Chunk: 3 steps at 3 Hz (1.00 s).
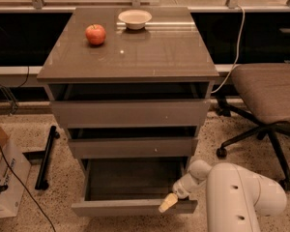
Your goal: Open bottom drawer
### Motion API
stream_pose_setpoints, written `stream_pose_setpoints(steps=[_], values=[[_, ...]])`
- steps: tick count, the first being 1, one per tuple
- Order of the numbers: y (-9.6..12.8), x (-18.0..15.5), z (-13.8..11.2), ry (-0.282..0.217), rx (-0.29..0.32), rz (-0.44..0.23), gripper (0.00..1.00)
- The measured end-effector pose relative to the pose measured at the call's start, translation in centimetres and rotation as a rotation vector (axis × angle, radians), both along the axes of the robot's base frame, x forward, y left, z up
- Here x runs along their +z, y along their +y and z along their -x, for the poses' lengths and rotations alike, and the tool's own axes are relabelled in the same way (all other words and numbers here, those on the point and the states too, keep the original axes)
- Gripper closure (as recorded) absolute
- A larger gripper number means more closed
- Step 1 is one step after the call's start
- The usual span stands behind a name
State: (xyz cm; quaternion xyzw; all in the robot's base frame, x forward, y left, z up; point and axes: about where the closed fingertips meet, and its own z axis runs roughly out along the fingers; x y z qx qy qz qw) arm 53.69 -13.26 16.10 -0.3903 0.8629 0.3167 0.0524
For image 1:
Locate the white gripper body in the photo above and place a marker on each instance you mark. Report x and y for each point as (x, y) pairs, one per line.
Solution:
(181, 189)

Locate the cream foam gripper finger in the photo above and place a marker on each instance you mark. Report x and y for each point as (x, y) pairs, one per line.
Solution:
(170, 200)

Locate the grey bottom drawer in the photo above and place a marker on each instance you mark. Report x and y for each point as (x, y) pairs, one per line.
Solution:
(128, 187)

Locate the grey drawer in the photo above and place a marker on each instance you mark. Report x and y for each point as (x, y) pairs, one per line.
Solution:
(129, 105)
(128, 187)
(133, 142)

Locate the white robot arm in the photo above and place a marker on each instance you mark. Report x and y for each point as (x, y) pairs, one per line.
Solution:
(235, 196)

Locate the grey middle drawer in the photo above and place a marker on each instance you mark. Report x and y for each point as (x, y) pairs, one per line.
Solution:
(133, 142)

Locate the grey drawer cabinet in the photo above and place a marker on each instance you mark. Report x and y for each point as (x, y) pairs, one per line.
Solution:
(168, 49)

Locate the grey top drawer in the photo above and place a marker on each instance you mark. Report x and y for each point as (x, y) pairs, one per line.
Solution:
(129, 105)

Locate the grey office chair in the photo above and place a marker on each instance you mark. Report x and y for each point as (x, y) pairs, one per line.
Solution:
(265, 90)

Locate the black metal bar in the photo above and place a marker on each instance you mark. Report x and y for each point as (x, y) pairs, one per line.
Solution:
(42, 183)

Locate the white cardboard box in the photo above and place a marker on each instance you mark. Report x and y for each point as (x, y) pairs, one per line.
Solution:
(13, 173)

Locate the white bowl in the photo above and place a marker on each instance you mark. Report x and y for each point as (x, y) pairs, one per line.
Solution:
(135, 19)

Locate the red apple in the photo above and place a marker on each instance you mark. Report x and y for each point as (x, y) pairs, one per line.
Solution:
(95, 34)

